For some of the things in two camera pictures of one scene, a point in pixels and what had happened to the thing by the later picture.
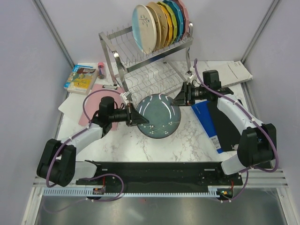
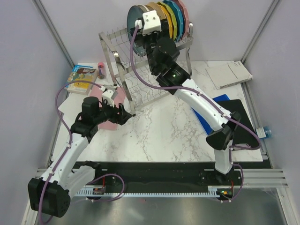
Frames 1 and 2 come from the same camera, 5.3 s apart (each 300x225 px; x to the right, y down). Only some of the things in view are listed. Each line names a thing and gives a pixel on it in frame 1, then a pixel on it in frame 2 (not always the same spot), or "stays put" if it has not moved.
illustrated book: (80, 79) stays put
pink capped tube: (101, 73) stays put
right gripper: (184, 97) → (141, 39)
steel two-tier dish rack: (165, 71) stays put
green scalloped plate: (173, 19) stays put
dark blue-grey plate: (163, 117) → (134, 14)
